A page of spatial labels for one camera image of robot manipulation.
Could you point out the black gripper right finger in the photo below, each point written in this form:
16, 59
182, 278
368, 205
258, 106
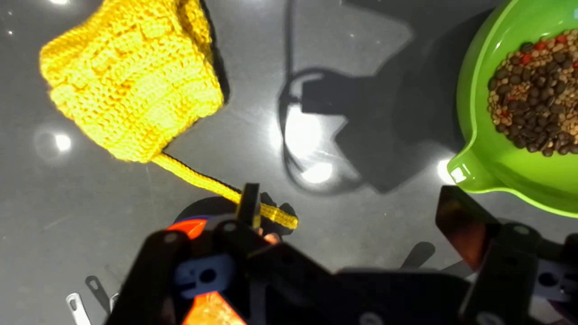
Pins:
516, 270

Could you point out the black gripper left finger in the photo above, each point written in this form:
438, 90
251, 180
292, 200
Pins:
153, 276

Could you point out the orange bowl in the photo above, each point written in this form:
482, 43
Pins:
189, 227

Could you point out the green bowl with spout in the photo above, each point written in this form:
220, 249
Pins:
475, 90

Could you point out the mixed peppercorns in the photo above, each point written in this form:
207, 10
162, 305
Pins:
534, 95

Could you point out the yellow knitted cloth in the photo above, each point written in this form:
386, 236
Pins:
131, 77

